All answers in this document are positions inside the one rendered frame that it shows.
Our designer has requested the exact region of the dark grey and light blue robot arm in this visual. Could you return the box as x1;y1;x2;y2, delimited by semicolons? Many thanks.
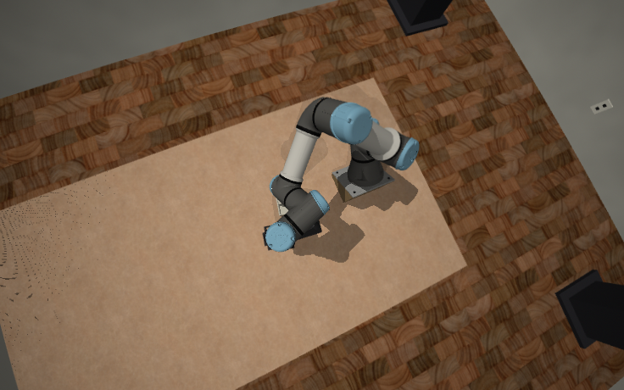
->
265;97;419;252

